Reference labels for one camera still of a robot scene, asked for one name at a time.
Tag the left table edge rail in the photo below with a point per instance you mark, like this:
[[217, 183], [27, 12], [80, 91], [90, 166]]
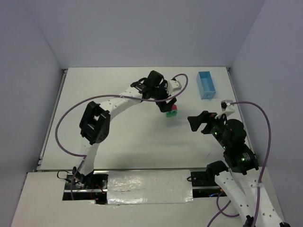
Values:
[[38, 166]]

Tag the aluminium mounting rail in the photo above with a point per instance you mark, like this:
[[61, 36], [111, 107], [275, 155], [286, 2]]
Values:
[[202, 187]]

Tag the silver tape sheet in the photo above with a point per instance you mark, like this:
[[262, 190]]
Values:
[[149, 187]]

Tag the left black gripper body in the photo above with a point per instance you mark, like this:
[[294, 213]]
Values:
[[164, 102]]

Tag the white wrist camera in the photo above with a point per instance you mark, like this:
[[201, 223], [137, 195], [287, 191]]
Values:
[[173, 86], [227, 109]]

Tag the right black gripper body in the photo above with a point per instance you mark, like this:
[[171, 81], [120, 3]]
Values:
[[206, 121]]

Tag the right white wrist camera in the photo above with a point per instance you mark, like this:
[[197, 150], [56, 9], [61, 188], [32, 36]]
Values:
[[227, 109]]

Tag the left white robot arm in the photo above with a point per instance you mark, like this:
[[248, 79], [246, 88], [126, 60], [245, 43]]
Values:
[[95, 122]]

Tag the blue plastic box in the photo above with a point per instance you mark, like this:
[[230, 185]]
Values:
[[205, 85]]

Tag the red triangular wood block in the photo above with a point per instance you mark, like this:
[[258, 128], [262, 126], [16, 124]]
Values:
[[174, 108]]

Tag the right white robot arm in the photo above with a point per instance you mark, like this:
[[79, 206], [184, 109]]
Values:
[[238, 175]]

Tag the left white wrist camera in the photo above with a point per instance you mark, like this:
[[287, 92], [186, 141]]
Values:
[[173, 86]]

